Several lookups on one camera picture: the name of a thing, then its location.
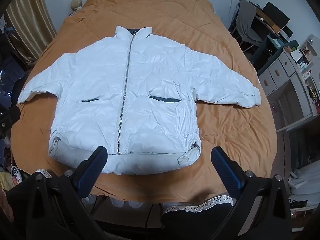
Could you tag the beige striped curtain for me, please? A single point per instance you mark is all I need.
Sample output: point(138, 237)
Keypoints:
point(30, 22)

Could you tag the white folded bedding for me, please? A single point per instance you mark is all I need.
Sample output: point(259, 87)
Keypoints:
point(305, 180)

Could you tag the person's black lace-trimmed garment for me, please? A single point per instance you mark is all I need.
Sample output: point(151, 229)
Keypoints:
point(200, 220)

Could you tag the white shoes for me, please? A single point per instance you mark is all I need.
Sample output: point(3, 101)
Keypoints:
point(125, 202)

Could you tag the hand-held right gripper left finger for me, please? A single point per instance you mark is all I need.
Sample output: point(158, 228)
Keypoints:
point(92, 171)

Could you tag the black monitor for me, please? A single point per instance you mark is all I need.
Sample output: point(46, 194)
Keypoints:
point(276, 15)

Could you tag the white puffer jacket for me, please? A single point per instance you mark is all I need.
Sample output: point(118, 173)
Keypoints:
point(140, 85)

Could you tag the grey drawer cabinet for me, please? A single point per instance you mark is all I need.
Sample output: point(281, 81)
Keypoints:
point(287, 80)

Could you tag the orange quilt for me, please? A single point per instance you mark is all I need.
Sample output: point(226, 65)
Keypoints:
point(175, 12)

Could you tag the grey chair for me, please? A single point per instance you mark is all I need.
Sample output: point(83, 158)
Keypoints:
point(246, 27)

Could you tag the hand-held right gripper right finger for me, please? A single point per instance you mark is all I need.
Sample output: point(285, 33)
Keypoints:
point(227, 172)

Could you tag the dark desk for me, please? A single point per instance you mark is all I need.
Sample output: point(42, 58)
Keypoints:
point(265, 37)

